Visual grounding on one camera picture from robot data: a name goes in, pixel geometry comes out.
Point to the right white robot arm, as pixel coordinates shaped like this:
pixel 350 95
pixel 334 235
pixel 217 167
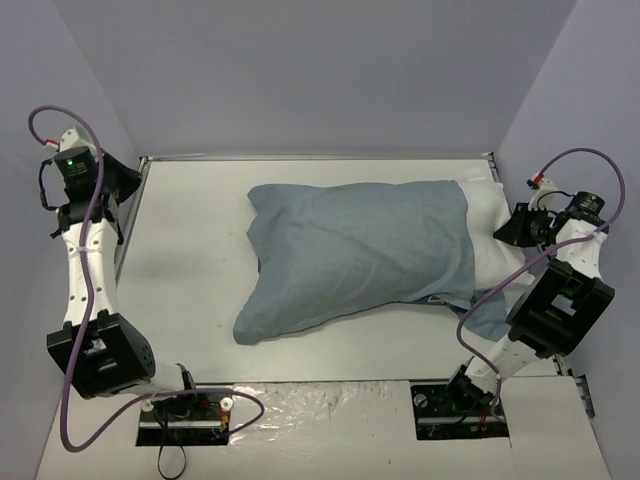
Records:
pixel 559 308

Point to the white pillow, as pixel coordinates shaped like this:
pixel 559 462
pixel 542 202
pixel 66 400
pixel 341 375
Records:
pixel 487 211

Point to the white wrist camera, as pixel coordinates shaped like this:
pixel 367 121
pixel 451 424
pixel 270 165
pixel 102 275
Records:
pixel 75 136
pixel 543 191

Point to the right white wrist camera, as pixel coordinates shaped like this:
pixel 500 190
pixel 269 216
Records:
pixel 543 191

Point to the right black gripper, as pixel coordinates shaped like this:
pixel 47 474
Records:
pixel 523 227

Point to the blue pillowcase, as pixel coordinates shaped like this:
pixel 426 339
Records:
pixel 328 252

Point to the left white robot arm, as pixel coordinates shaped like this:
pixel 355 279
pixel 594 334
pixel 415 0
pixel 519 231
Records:
pixel 106 353

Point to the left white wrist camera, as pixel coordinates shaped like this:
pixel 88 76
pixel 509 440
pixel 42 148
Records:
pixel 75 136

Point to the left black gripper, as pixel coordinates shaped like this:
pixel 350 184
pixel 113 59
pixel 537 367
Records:
pixel 126 176

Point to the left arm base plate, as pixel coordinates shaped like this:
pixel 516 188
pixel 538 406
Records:
pixel 193 420

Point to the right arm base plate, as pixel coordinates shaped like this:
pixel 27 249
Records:
pixel 440 417

